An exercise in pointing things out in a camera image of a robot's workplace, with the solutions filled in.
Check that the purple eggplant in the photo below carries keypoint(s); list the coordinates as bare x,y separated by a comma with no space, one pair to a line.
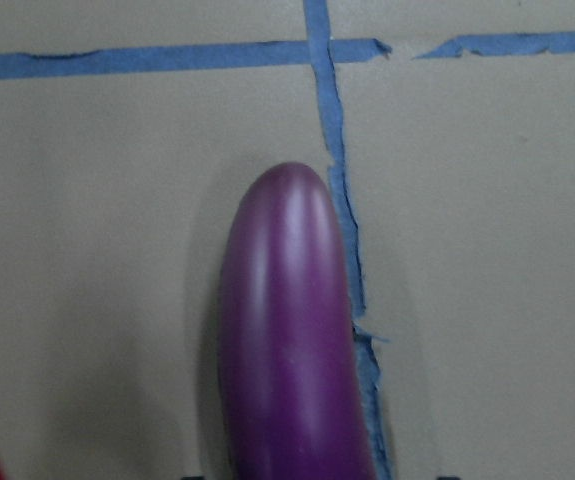
287,372

